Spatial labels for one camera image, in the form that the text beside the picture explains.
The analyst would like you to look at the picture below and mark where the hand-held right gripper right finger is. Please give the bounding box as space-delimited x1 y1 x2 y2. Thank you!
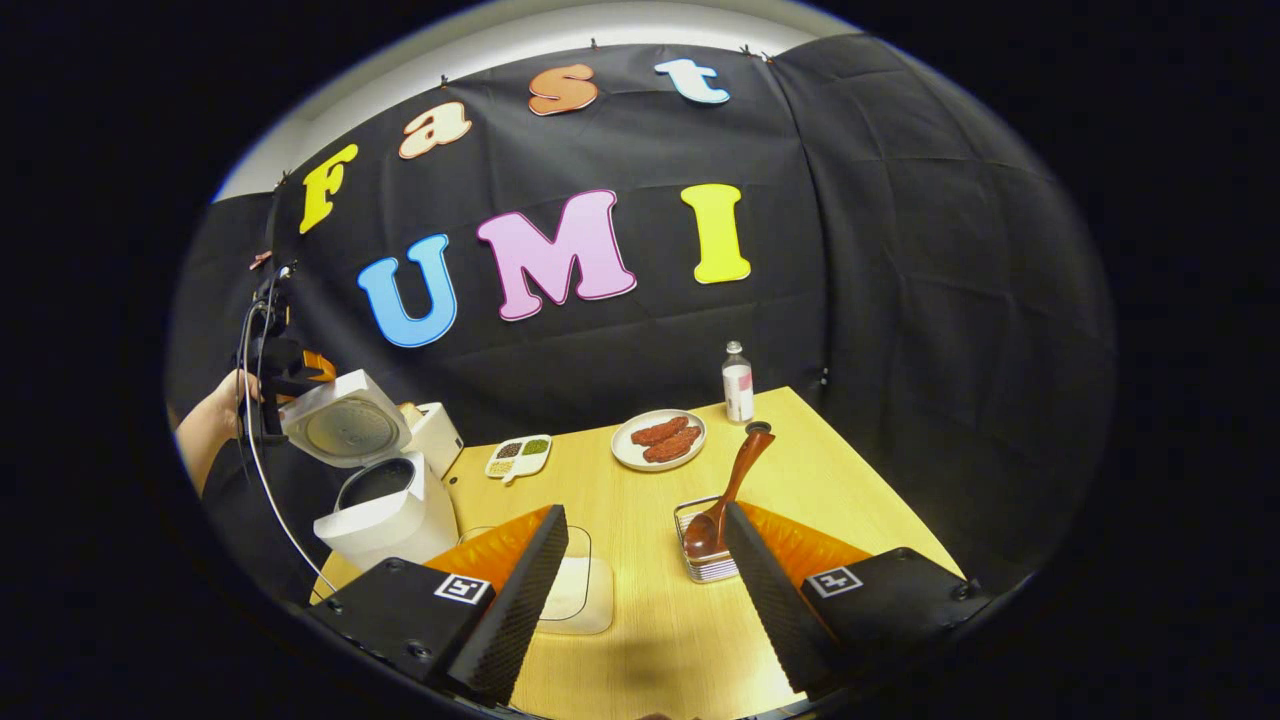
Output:
722 502 991 699

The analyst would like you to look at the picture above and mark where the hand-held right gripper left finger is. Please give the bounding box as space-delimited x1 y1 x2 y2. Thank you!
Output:
305 504 569 706

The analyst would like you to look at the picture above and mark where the clear box of white rice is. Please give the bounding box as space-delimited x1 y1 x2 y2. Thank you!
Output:
460 525 614 636

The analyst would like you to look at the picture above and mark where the metal wire chopstick holder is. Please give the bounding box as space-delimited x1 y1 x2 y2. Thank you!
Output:
674 497 741 584

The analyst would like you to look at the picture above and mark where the brown wooden spoon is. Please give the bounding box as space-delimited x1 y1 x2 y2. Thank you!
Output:
683 421 776 559

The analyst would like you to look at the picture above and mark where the white rice cooker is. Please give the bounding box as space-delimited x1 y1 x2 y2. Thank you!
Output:
280 369 461 573

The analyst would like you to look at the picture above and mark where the white toaster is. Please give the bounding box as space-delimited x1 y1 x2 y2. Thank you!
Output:
400 402 464 479

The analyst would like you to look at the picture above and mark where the white divided dish of beans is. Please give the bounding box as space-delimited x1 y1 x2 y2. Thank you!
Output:
485 434 553 485

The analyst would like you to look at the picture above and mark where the red sausage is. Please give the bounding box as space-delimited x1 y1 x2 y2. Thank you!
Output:
643 426 703 463
630 416 691 447

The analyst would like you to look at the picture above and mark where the white round plate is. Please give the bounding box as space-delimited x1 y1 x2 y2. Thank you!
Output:
611 409 707 472

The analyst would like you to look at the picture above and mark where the small bottle with pink label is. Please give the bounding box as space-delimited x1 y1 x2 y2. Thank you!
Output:
722 341 755 425

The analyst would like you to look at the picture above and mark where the black backdrop cloth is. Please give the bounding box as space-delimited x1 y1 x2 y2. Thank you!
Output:
165 35 1116 601

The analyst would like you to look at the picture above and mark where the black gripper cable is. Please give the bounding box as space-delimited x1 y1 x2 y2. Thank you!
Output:
238 300 341 601

